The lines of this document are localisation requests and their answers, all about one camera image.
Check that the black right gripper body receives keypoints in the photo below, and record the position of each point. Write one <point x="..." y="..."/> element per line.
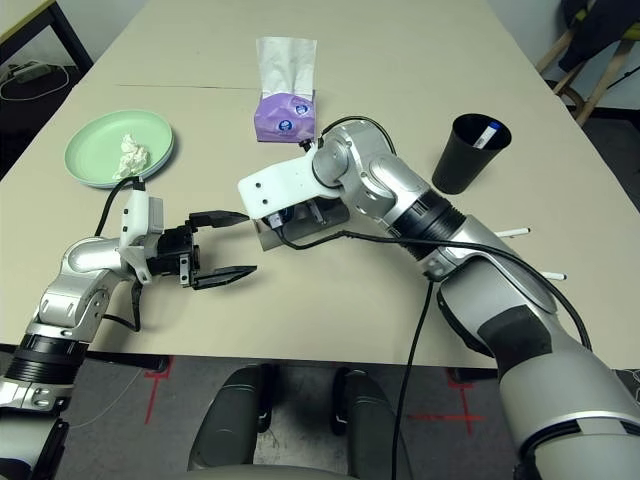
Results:
<point x="310" y="212"/>

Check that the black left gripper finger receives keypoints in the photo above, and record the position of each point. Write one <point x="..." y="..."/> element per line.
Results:
<point x="225" y="276"/>
<point x="220" y="219"/>

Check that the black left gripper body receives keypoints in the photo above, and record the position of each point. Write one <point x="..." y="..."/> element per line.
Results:
<point x="172" y="250"/>

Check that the grey glasses case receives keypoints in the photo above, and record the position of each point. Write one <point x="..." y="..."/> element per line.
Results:
<point x="272" y="241"/>

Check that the light green plate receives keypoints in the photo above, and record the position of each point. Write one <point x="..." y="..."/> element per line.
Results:
<point x="95" y="145"/>

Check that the white pen black cap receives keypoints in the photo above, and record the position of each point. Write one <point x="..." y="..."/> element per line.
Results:
<point x="515" y="232"/>

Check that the white pen blue cap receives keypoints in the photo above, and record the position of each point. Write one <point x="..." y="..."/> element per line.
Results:
<point x="556" y="275"/>
<point x="486" y="135"/>

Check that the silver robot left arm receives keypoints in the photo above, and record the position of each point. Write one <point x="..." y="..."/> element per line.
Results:
<point x="75" y="280"/>

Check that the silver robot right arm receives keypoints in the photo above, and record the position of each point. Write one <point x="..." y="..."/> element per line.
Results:
<point x="400" y="180"/>

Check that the purple tissue pack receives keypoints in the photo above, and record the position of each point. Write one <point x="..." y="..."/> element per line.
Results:
<point x="282" y="122"/>

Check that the black table foot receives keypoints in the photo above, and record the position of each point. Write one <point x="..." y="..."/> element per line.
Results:
<point x="125" y="361"/>
<point x="472" y="376"/>

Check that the red floor tape cross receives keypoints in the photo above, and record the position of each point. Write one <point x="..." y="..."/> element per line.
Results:
<point x="155" y="395"/>
<point x="465" y="415"/>

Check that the grey robot left leg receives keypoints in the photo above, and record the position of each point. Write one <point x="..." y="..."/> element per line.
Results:
<point x="230" y="425"/>

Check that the grey robot leg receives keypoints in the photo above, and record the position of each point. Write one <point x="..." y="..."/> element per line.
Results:
<point x="230" y="425"/>
<point x="367" y="430"/>

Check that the white upright tissue sheet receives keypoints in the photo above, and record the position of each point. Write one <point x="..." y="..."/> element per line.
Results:
<point x="287" y="65"/>

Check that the black plastic cup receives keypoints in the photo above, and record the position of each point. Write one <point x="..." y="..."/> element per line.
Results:
<point x="457" y="165"/>

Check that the grey robot right leg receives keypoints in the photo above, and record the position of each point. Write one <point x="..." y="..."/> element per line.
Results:
<point x="367" y="430"/>

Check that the grey power strip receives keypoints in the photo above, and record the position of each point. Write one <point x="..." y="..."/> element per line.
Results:
<point x="30" y="71"/>

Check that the wooden stool green seat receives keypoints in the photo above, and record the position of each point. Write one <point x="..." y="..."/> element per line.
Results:
<point x="595" y="95"/>

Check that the dark jacket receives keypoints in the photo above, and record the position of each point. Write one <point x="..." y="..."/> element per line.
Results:
<point x="595" y="35"/>

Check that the black tripod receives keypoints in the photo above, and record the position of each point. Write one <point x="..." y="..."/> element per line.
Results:
<point x="622" y="76"/>

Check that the dark mat white lines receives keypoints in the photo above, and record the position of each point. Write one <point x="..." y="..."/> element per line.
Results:
<point x="630" y="382"/>

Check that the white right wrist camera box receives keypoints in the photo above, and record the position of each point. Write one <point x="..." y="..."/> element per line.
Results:
<point x="280" y="187"/>

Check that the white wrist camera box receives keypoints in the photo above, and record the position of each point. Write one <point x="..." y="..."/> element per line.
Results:
<point x="280" y="187"/>
<point x="140" y="217"/>

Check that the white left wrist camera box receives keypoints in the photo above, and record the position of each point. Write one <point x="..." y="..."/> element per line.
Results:
<point x="140" y="217"/>

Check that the beige side table black frame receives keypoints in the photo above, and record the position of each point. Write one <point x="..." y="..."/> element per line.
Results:
<point x="25" y="22"/>

